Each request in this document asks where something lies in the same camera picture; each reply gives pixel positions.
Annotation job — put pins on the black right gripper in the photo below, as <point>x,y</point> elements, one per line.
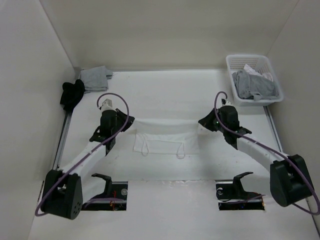
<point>206,121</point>

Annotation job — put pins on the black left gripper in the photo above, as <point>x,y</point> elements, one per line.
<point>121,115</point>

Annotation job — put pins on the white tank top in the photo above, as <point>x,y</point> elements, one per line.
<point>177,137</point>

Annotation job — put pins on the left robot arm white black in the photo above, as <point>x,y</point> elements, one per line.
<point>67,190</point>

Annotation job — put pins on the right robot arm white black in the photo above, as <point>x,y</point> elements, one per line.
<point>289,178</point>

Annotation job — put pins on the grey tank top in basket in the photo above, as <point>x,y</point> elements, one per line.
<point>253,87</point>

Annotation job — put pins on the folded grey tank top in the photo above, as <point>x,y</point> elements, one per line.
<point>96,79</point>

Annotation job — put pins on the black crumpled garment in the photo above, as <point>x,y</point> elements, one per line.
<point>72,94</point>

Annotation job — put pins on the white plastic laundry basket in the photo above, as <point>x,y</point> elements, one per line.
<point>259,63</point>

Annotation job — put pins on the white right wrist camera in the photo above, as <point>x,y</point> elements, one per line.
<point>226,103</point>

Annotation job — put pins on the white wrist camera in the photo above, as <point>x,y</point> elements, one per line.
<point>226,103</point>
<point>106,105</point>

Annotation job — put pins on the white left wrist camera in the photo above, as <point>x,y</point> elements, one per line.
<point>106,105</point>

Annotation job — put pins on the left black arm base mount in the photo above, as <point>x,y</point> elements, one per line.
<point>102,194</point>

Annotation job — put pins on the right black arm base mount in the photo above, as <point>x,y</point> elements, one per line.
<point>231,195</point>

